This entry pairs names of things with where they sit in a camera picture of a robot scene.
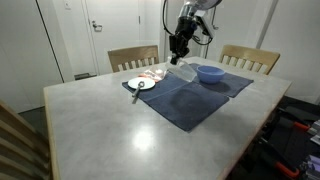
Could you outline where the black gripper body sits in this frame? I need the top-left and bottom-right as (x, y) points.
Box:
(168, 16), (198, 51)

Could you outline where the clear plastic lunchbox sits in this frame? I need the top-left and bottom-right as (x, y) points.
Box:
(165, 57), (198, 83)

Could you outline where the blue plastic bowl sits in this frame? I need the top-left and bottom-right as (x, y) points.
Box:
(195, 64), (226, 85)

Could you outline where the white closet door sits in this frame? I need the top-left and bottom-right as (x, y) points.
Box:
(164, 0), (186, 63)
(182, 0), (210, 60)

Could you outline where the white round plate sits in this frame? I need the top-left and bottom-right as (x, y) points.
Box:
(127, 76), (156, 91)

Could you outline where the wooden chair with narrow back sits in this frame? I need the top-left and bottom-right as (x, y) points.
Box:
(107, 44), (160, 74)

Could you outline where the metal spoon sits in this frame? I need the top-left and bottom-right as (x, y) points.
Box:
(131, 80), (146, 105)

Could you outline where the large dark blue cloth mat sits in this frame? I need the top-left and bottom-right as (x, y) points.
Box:
(121, 72), (230, 133)

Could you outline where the small dark blue cloth mat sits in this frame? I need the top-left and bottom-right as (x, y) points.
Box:
(166, 62), (254, 99)

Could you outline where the wooden chair with wide back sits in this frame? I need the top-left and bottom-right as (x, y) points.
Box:
(218, 44), (281, 76)

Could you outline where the white slanted pole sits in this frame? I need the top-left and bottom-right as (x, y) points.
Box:
(255, 0), (278, 50)

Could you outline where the grey metal block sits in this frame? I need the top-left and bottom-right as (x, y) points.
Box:
(308, 119), (320, 146)

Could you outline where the purple box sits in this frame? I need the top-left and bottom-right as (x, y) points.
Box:
(299, 154), (320, 180)

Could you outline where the wooden chair with horizontal slats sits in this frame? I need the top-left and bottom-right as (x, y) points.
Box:
(0, 99), (53, 180)

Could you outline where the thin black camera cable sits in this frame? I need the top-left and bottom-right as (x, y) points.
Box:
(191, 6), (219, 47)

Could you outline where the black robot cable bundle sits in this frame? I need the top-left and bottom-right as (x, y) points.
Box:
(162, 0), (178, 37)

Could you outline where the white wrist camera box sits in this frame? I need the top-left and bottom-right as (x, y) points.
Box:
(196, 9), (216, 39)

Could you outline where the white door with dark handle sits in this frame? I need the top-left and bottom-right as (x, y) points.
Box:
(205, 0), (268, 62)

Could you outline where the white door with lever handle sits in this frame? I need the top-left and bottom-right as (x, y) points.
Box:
(82, 0), (143, 76)

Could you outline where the silver lever door handle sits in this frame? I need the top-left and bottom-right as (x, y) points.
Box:
(91, 20), (104, 33)

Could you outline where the black clamp with orange handle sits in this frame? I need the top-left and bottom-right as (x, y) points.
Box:
(258, 136), (300, 179)
(279, 114), (312, 132)

